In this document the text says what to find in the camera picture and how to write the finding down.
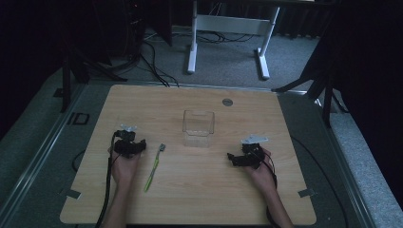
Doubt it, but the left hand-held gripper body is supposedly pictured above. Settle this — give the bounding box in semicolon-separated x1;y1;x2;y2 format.
112;123;139;159

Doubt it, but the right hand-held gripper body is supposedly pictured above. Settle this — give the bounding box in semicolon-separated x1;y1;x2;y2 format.
240;134;270;169

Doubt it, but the green toothbrush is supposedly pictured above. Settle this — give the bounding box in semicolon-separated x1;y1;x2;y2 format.
144;142;166;194

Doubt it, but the clear plastic container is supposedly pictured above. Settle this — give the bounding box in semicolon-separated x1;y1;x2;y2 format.
182;109;216;148

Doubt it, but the person's left hand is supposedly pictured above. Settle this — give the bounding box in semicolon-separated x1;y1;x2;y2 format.
110;148;143;188

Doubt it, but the person's right hand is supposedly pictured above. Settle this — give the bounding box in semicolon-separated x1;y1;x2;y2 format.
242;147;279;192

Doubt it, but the grey tape piece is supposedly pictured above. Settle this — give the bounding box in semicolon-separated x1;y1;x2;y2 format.
64;188;82;200
297;188;317;199

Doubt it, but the black tripod stand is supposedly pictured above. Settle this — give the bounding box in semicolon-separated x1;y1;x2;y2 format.
271;47;350;128
52;37;128;114

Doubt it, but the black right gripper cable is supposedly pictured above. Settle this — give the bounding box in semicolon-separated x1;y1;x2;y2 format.
261;151;281;227

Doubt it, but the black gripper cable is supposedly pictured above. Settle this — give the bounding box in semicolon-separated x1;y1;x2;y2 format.
261;151;281;227
94;132;119;228

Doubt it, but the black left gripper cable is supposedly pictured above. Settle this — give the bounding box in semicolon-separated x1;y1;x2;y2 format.
94;132;119;228

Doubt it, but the black floor cable loop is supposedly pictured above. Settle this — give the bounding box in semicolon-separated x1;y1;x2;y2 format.
71;148;87;174

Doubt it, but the bundle of black floor cables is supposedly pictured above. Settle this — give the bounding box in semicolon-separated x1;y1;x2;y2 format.
126;28;255;88

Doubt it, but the white desk frame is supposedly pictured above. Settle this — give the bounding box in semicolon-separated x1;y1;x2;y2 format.
186;0;281;81

